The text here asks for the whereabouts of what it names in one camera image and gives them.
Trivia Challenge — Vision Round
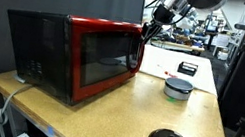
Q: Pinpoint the black mesh box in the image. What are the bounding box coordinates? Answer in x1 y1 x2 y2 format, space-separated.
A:
176 59 200 78

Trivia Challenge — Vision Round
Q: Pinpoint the blue tape piece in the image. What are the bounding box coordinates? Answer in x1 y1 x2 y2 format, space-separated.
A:
45 125 56 137

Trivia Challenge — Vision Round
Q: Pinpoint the red black microwave body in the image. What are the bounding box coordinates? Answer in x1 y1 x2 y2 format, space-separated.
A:
0 1 149 117

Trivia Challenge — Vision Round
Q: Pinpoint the grey pot with black handles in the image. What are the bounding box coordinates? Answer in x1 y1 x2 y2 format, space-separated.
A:
161 75 196 103

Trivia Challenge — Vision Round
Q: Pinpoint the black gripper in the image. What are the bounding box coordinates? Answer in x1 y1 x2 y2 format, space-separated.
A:
138 1 179 51

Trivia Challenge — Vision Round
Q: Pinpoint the red white marker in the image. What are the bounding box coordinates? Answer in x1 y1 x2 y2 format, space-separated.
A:
162 70 180 80

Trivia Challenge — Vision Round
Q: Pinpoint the grey microwave power cable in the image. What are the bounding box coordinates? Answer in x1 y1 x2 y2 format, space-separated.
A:
0 78 34 137

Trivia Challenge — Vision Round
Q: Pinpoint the white paper sheet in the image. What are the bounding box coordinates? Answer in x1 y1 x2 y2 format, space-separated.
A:
136 43 225 97

